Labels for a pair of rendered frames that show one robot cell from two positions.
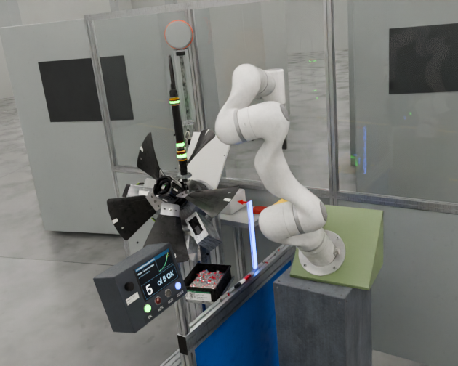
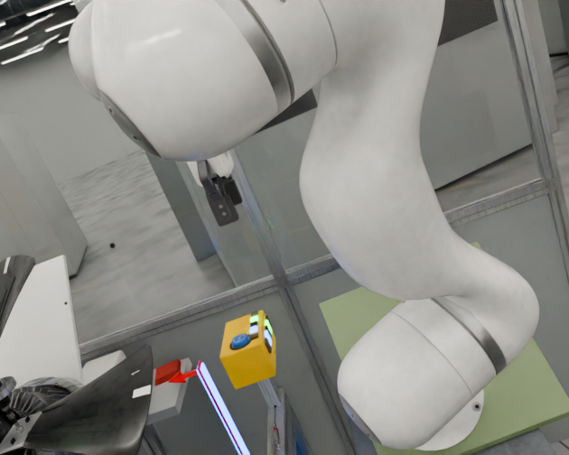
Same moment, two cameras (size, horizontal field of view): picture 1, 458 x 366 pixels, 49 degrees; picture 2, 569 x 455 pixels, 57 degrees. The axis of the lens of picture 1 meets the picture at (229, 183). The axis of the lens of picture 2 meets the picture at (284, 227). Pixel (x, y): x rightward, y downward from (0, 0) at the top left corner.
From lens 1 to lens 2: 1.29 m
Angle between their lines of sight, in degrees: 28
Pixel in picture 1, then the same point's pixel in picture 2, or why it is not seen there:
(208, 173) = (47, 357)
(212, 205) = (112, 425)
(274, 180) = (423, 237)
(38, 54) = not seen: outside the picture
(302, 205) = (502, 284)
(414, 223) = not seen: hidden behind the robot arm
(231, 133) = (226, 69)
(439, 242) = not seen: hidden behind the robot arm
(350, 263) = (498, 380)
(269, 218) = (402, 387)
